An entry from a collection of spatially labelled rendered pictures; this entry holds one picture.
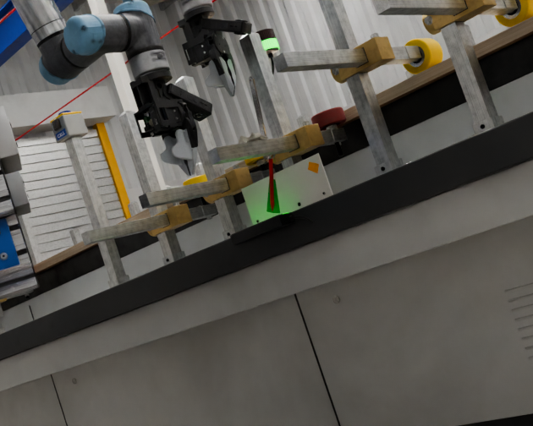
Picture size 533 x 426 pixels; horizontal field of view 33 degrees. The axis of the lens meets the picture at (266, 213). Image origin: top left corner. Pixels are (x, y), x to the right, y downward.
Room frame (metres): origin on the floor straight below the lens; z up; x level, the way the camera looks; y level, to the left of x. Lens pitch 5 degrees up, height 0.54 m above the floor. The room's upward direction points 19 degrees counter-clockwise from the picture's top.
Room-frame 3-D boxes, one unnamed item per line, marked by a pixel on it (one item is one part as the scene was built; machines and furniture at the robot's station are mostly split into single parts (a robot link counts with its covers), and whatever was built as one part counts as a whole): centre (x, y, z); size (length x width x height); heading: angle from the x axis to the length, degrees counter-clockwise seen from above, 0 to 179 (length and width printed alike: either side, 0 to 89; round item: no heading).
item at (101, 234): (2.36, 0.29, 0.81); 0.44 x 0.03 x 0.04; 137
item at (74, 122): (2.61, 0.46, 1.18); 0.07 x 0.07 x 0.08; 47
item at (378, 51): (1.91, -0.29, 0.95); 0.14 x 0.06 x 0.05; 47
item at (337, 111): (2.16, -0.21, 0.85); 0.08 x 0.08 x 0.11
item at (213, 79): (2.05, 0.01, 1.04); 0.06 x 0.03 x 0.09; 67
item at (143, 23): (1.79, 0.13, 1.13); 0.09 x 0.08 x 0.11; 134
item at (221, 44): (2.06, 0.01, 1.15); 0.09 x 0.08 x 0.12; 67
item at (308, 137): (2.08, -0.11, 0.85); 0.14 x 0.06 x 0.05; 47
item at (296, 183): (2.09, -0.06, 0.75); 0.26 x 0.01 x 0.10; 47
